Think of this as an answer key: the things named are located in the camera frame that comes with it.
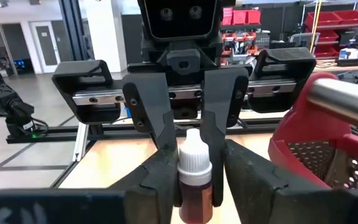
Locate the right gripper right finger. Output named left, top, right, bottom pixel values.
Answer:
left=223, top=139, right=282, bottom=224

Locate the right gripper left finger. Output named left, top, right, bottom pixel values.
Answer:
left=112, top=145, right=180, bottom=224

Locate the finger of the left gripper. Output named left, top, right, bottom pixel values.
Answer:
left=122, top=72, right=182, bottom=207
left=200, top=66, right=250, bottom=208

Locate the reddish brown dropper bottle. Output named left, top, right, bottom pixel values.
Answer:
left=177, top=128, right=214, bottom=224

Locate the red storage bin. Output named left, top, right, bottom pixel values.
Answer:
left=247, top=9, right=262, bottom=26
left=314, top=29, right=339, bottom=43
left=334, top=10, right=358, bottom=26
left=233, top=9, right=249, bottom=26
left=305, top=11, right=335, bottom=27

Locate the grey door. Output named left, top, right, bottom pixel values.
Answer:
left=29, top=21, right=62, bottom=75

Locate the wooden workbench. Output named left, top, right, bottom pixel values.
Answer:
left=314, top=60, right=358, bottom=74

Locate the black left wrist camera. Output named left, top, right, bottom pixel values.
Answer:
left=137, top=0, right=223, bottom=43

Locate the silver metal bracket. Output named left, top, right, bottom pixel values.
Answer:
left=72, top=123, right=90, bottom=162

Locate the steel box grater red handle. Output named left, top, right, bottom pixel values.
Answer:
left=267, top=71, right=358, bottom=191

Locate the black aluminium post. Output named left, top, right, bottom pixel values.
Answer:
left=59, top=0, right=89, bottom=62

